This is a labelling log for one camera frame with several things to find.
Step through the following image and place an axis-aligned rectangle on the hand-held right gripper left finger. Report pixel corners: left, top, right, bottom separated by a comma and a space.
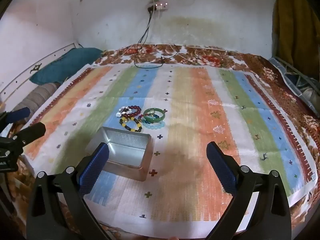
26, 142, 113, 240

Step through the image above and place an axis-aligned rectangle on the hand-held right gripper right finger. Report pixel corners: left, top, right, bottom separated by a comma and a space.
206, 141, 293, 240

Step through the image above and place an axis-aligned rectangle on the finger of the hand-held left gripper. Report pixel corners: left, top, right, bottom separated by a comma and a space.
0, 122, 47, 153
0, 107, 31, 130

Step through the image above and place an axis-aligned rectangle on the silver metal tin box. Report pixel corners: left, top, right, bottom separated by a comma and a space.
86, 127, 153, 182

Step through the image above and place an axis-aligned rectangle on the yellow and black bead bracelet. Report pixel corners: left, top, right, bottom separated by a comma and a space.
119, 116, 143, 133

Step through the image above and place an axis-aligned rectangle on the white silver bead bracelet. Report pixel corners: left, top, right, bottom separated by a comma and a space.
116, 106, 133, 117

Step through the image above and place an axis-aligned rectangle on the dark blue bead bracelet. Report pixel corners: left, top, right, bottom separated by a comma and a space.
139, 114, 160, 126

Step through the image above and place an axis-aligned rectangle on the clear plastic ring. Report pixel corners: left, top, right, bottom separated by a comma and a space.
144, 120, 166, 131

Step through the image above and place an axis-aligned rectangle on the dark red bead bracelet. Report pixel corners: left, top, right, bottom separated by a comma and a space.
124, 105, 142, 118

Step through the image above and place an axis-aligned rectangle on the green jade bangle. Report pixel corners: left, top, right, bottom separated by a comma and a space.
143, 107, 166, 122

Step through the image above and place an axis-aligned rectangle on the grey striped pillow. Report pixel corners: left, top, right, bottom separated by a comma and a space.
15, 82, 62, 117

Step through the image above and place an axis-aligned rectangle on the striped pastel mat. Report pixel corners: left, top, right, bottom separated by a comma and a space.
21, 64, 318, 240

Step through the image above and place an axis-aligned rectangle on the white bed headboard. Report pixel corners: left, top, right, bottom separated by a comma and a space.
0, 41, 83, 112

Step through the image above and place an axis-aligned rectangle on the teal pillow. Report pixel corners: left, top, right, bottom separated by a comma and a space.
29, 47, 104, 85

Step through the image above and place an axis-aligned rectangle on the brown floral blanket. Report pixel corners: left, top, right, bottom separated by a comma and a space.
0, 44, 320, 240

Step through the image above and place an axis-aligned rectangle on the mustard yellow garment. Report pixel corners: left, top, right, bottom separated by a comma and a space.
272, 0, 320, 61

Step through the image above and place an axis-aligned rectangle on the white power strip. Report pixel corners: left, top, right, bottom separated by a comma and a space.
146, 2, 169, 12

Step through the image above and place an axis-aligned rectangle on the black power cable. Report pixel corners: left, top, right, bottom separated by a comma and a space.
134, 9, 166, 68

